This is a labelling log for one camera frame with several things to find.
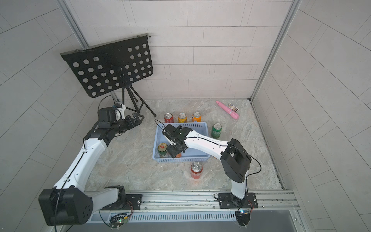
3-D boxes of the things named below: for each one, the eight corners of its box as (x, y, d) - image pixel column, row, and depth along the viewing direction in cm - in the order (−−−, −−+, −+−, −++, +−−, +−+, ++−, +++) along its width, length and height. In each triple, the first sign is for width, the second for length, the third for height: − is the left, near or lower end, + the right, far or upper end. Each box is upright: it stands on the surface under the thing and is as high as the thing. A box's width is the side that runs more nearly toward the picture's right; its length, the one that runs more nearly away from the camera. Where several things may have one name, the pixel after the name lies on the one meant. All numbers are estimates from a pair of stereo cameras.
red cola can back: (165, 128, 101) (163, 119, 93) (166, 121, 105) (164, 112, 97) (173, 128, 101) (171, 119, 93) (174, 121, 105) (172, 112, 97)
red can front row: (190, 179, 80) (190, 173, 72) (190, 168, 84) (190, 161, 76) (201, 179, 80) (202, 173, 72) (201, 168, 84) (202, 161, 76)
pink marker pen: (236, 120, 106) (237, 117, 104) (215, 103, 117) (216, 101, 114) (238, 118, 107) (239, 115, 105) (217, 102, 118) (218, 99, 115)
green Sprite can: (211, 138, 96) (213, 130, 88) (210, 131, 100) (212, 122, 92) (220, 138, 96) (223, 130, 88) (219, 131, 100) (221, 122, 92)
